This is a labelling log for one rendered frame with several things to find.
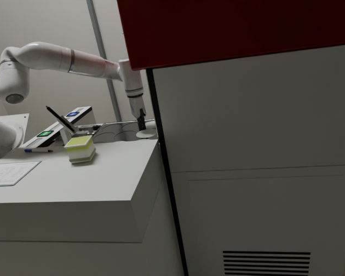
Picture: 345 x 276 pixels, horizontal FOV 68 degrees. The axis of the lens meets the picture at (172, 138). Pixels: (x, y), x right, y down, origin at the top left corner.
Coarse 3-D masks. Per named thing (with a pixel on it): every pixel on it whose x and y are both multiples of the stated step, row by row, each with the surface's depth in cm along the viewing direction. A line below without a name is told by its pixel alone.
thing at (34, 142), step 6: (78, 108) 154; (84, 108) 152; (78, 114) 142; (54, 126) 129; (60, 126) 127; (54, 132) 121; (36, 138) 117; (42, 138) 116; (48, 138) 115; (24, 144) 112; (30, 144) 112; (36, 144) 110
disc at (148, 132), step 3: (147, 129) 123; (150, 129) 122; (153, 129) 122; (138, 132) 121; (141, 132) 121; (144, 132) 120; (147, 132) 120; (150, 132) 119; (153, 132) 119; (156, 132) 118; (138, 135) 118; (141, 135) 117; (144, 135) 117; (147, 135) 116; (150, 135) 116; (153, 135) 115
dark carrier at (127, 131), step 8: (152, 120) 133; (104, 128) 134; (112, 128) 132; (120, 128) 130; (128, 128) 128; (136, 128) 127; (152, 128) 123; (96, 136) 125; (104, 136) 123; (112, 136) 122; (120, 136) 120; (128, 136) 119; (136, 136) 117; (152, 136) 114
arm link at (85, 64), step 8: (72, 56) 94; (80, 56) 96; (88, 56) 98; (96, 56) 101; (72, 64) 95; (80, 64) 96; (88, 64) 98; (96, 64) 100; (104, 64) 102; (112, 64) 115; (72, 72) 98; (80, 72) 98; (88, 72) 100; (96, 72) 101; (104, 72) 103; (112, 72) 116; (120, 80) 119
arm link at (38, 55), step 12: (12, 48) 94; (24, 48) 88; (36, 48) 88; (48, 48) 90; (60, 48) 92; (0, 60) 97; (12, 60) 96; (24, 60) 89; (36, 60) 89; (48, 60) 90; (60, 60) 92
